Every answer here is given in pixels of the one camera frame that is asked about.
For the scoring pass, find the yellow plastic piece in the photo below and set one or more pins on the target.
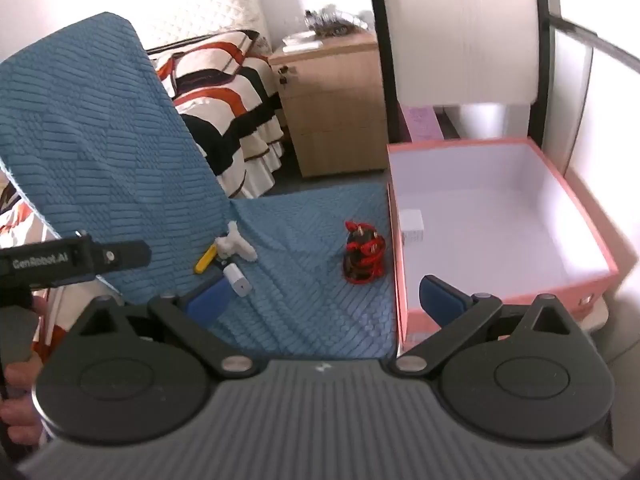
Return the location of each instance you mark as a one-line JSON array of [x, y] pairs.
[[205, 261]]

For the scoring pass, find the keys in nightstand lock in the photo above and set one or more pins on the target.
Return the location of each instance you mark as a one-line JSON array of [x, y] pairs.
[[285, 75]]

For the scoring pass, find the red and black toy figure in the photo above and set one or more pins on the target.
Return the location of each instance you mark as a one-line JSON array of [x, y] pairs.
[[364, 255]]

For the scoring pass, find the wooden nightstand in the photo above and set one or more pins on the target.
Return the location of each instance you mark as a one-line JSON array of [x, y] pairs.
[[335, 110]]

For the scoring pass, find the cream quilted headboard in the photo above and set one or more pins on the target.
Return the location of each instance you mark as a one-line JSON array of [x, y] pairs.
[[200, 0]]

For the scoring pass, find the black metal bar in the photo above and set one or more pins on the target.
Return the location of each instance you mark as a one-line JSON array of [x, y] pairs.
[[590, 37]]

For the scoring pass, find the pink cardboard box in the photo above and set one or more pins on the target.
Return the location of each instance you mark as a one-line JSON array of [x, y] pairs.
[[500, 220]]

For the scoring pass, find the white plug adapter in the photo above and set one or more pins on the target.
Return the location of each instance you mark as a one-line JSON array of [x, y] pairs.
[[237, 279]]

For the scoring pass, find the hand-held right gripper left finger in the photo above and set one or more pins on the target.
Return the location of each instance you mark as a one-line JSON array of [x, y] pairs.
[[207, 302]]

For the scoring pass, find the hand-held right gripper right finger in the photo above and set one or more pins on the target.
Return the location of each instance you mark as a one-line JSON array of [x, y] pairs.
[[442, 302]]

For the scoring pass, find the white flat box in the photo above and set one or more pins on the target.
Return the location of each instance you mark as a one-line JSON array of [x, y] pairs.
[[301, 48]]

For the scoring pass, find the blue textured cloth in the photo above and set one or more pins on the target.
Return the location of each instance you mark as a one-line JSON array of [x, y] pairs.
[[100, 135]]

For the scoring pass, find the white toy figure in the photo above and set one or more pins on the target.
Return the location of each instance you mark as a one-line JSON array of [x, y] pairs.
[[235, 246]]

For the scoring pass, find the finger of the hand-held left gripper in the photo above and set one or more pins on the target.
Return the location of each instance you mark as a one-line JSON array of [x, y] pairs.
[[125, 256]]

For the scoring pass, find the white round chair back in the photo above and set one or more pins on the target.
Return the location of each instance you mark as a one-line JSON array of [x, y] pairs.
[[460, 35]]

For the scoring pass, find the small white cube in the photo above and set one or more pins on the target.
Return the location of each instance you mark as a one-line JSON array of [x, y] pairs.
[[413, 224]]

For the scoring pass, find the person's left hand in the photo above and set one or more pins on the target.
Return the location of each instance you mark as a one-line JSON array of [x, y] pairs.
[[20, 382]]

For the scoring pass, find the pink small box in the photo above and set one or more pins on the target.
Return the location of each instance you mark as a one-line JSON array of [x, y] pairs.
[[425, 124]]

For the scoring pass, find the striped bed blanket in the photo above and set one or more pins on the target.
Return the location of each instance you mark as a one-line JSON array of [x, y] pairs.
[[220, 105]]

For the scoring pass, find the white bowl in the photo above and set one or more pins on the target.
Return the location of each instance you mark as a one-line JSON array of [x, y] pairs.
[[298, 39]]

